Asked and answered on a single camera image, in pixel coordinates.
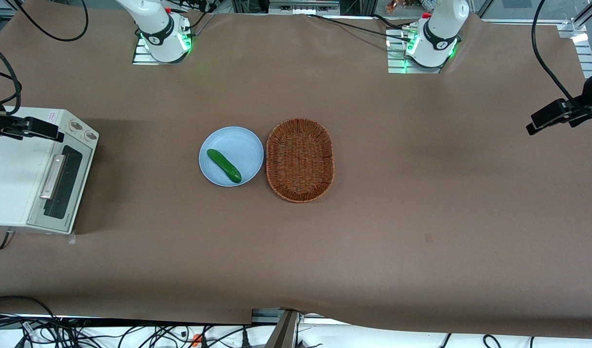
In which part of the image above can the black floor cable loop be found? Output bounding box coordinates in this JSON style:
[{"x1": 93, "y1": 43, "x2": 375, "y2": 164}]
[{"x1": 0, "y1": 296, "x2": 57, "y2": 322}]

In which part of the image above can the white toaster oven body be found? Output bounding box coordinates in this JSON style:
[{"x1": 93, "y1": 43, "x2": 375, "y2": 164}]
[{"x1": 0, "y1": 106, "x2": 99, "y2": 236}]

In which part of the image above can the aluminium background rail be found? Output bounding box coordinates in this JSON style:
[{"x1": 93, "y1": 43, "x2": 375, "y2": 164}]
[{"x1": 268, "y1": 0, "x2": 340, "y2": 15}]

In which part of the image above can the light blue plate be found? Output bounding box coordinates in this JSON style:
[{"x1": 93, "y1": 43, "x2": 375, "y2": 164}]
[{"x1": 199, "y1": 126, "x2": 265, "y2": 188}]

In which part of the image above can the aluminium frame rail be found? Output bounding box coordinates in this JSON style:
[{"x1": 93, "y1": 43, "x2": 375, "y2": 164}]
[{"x1": 557, "y1": 0, "x2": 592, "y2": 143}]

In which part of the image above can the thin black looping cable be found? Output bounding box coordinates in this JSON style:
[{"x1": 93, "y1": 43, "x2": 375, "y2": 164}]
[{"x1": 13, "y1": 0, "x2": 89, "y2": 42}]

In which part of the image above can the long black base cable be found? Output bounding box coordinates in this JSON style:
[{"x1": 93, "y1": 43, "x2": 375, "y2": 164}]
[{"x1": 306, "y1": 14, "x2": 413, "y2": 43}]

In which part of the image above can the green cucumber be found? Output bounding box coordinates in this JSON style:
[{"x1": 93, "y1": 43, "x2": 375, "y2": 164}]
[{"x1": 207, "y1": 148, "x2": 242, "y2": 184}]

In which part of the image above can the brown table cover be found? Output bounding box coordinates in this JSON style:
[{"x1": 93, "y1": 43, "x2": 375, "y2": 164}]
[{"x1": 0, "y1": 0, "x2": 592, "y2": 339}]

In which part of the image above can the short black base cable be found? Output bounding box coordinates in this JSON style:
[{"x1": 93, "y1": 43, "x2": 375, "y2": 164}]
[{"x1": 372, "y1": 14, "x2": 413, "y2": 30}]

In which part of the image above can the black cable at arm base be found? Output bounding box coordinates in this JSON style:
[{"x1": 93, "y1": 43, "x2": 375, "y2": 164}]
[{"x1": 187, "y1": 0, "x2": 217, "y2": 37}]

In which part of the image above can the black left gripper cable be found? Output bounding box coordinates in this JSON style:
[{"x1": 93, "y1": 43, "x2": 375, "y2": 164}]
[{"x1": 532, "y1": 0, "x2": 587, "y2": 114}]

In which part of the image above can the brown wicker basket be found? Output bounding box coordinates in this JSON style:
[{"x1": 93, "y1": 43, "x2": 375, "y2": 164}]
[{"x1": 266, "y1": 117, "x2": 335, "y2": 203}]

